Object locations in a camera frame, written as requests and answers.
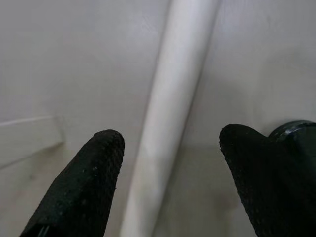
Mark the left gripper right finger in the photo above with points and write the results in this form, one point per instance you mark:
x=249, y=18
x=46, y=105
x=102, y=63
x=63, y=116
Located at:
x=271, y=185

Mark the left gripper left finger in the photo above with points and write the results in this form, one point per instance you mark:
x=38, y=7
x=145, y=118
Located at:
x=79, y=187

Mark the white plastic table leg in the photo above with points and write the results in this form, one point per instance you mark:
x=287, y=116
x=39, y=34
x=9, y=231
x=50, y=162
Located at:
x=172, y=86

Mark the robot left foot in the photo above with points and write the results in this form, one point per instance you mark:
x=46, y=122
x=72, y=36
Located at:
x=298, y=129

